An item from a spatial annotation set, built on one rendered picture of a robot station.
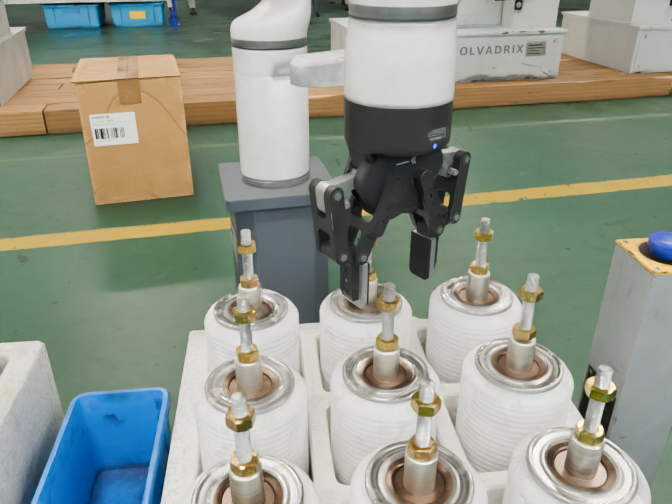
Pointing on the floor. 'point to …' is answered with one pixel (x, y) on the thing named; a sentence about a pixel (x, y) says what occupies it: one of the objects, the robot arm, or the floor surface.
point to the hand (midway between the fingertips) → (390, 273)
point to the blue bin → (110, 450)
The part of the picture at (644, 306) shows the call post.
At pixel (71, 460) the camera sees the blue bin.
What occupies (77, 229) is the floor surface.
